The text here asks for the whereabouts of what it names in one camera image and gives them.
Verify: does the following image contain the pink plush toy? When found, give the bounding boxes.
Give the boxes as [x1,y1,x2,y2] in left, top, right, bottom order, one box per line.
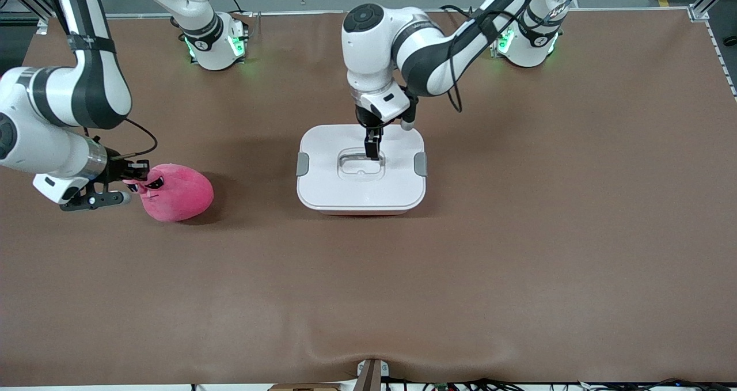
[124,164,215,223]

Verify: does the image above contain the white box lid grey clips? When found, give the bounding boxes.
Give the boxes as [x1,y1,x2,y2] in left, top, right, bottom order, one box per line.
[296,124,428,210]

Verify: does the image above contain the brown table mat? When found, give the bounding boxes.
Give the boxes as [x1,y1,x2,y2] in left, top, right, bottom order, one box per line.
[0,8,737,387]

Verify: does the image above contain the brown cardboard piece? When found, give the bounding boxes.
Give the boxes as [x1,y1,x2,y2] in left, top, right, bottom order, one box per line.
[268,383,341,391]

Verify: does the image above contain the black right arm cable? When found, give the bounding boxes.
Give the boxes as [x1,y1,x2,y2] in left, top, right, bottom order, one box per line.
[109,117,159,161]

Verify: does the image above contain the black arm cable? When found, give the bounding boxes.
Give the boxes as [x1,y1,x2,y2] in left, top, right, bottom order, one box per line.
[446,0,591,114]
[109,117,159,161]

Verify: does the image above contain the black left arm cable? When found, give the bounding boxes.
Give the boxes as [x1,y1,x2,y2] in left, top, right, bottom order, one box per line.
[446,0,591,114]

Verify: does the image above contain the black left base cables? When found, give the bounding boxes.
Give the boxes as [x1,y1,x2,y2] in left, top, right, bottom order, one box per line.
[439,4,478,21]

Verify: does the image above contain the aluminium table edge rail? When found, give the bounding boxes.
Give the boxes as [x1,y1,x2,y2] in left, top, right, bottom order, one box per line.
[52,6,692,21]

